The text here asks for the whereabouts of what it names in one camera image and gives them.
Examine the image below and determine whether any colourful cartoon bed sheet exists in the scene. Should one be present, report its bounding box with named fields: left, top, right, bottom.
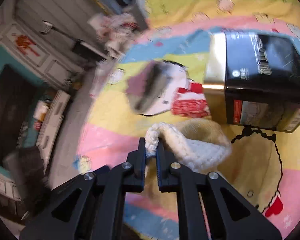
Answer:
left=74, top=0, right=300, bottom=236

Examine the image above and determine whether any red white knit sock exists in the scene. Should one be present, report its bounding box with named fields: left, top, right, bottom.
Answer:
left=171, top=83, right=211, bottom=118

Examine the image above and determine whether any black floor lamp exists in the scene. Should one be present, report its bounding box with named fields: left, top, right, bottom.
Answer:
left=39, top=21, right=111, bottom=61

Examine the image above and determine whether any white cabinet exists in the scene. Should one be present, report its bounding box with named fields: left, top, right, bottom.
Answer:
left=36, top=90, right=70, bottom=168

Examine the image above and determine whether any purple knit garment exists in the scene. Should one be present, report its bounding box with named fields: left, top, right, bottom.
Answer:
left=124, top=61, right=176, bottom=116

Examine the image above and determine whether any black and gold box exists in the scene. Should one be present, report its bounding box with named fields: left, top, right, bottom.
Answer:
left=203, top=31, right=300, bottom=133

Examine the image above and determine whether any pile of clothes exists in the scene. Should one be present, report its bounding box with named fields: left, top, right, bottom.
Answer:
left=88, top=12, right=141, bottom=99

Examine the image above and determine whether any cream yellow knit sweater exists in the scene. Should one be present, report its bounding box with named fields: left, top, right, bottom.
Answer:
left=145, top=118, right=232, bottom=173

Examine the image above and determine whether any black speaker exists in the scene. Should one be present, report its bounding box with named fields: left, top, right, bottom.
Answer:
left=3, top=146, right=50, bottom=209

